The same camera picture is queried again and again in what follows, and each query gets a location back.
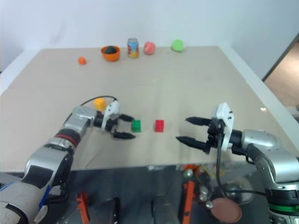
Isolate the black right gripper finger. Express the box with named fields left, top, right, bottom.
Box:
left=175, top=136, right=208, bottom=152
left=185, top=117, right=212, bottom=126

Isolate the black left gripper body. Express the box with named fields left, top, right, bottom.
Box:
left=105, top=113, right=122, bottom=134

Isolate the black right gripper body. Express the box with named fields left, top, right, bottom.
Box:
left=203, top=118, right=225, bottom=155

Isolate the green cube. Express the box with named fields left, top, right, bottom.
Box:
left=131, top=119, right=142, bottom=133

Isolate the yellow ball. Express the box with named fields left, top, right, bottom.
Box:
left=93, top=98, right=107, bottom=111

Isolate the red cube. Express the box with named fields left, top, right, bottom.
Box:
left=154, top=119, right=165, bottom=133

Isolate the orange clamp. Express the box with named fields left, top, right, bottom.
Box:
left=76, top=192, right=91, bottom=224
left=183, top=181, right=195, bottom=224

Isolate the orange bowl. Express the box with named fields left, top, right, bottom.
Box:
left=100, top=45, right=121, bottom=62

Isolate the colourful drink can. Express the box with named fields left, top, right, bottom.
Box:
left=127, top=38, right=140, bottom=59

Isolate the pink peach toy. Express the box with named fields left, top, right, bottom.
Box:
left=143, top=41, right=156, bottom=56

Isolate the brown round disc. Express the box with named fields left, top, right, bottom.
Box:
left=210, top=198, right=242, bottom=223

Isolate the green apple toy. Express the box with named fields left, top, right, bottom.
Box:
left=171, top=39, right=185, bottom=53

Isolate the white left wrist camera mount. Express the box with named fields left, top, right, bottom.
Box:
left=100, top=100, right=121, bottom=133

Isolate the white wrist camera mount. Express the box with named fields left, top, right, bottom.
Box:
left=100, top=100, right=121, bottom=133
left=211, top=102, right=235, bottom=150

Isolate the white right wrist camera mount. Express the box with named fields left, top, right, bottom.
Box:
left=211, top=102, right=235, bottom=150

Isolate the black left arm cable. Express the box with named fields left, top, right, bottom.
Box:
left=79, top=96, right=118, bottom=107

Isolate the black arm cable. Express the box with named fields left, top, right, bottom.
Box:
left=79, top=96, right=118, bottom=107
left=215, top=130, right=267, bottom=196

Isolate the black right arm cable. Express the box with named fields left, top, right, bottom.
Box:
left=215, top=130, right=267, bottom=196

